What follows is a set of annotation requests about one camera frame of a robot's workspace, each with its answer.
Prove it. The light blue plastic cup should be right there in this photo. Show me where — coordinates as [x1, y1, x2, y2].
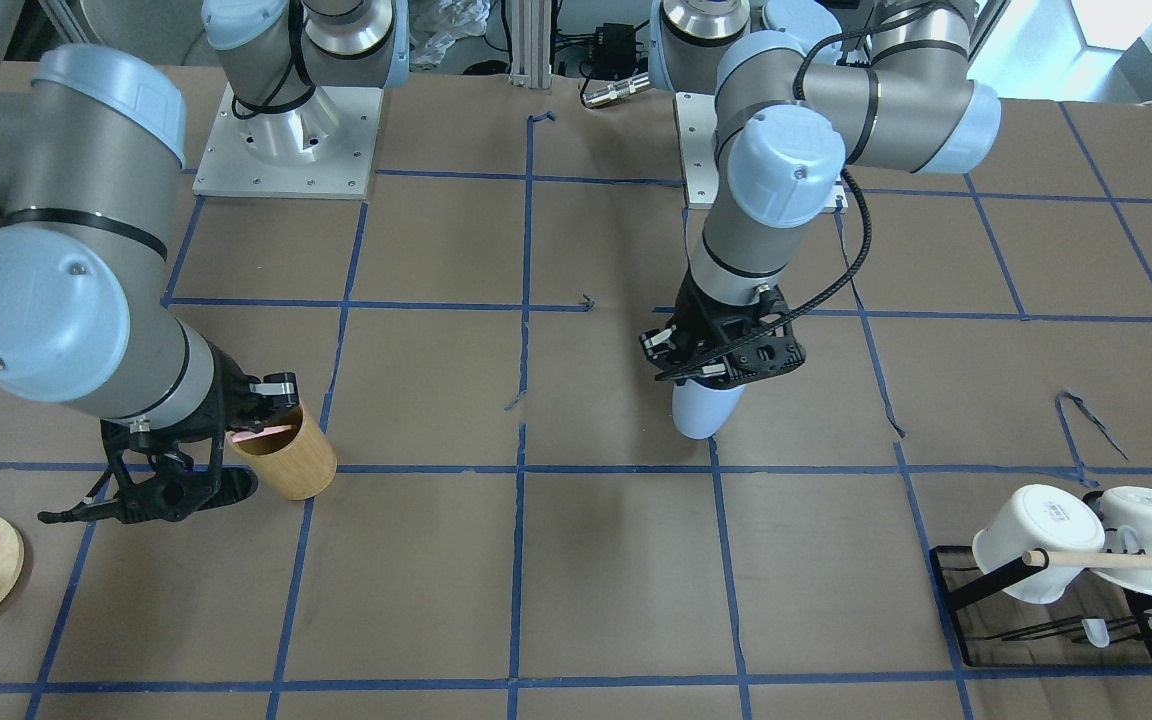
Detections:
[670, 381, 746, 439]

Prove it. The bamboo chopstick holder cup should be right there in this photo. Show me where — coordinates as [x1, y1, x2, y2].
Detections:
[227, 406, 338, 501]

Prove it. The black power box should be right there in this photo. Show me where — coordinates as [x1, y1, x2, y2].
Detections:
[588, 23, 641, 79]

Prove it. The white mug near rack end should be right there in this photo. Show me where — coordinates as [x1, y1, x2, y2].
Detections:
[972, 484, 1105, 573]

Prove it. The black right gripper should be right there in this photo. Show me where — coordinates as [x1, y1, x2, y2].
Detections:
[37, 346, 300, 524]

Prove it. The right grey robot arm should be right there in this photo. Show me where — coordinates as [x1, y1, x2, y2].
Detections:
[0, 1, 300, 524]

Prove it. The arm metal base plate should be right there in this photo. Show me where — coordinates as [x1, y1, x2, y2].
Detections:
[194, 88, 385, 200]
[674, 93, 849, 211]

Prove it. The aluminium extrusion post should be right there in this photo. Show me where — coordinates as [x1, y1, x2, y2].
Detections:
[506, 1, 553, 92]

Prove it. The wooden dowel rod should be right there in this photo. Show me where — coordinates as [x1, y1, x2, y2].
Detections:
[1020, 548, 1152, 571]

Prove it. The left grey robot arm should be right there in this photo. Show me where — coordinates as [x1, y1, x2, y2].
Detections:
[641, 1, 1001, 389]

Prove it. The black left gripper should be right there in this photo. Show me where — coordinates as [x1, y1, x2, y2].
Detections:
[639, 273, 806, 389]

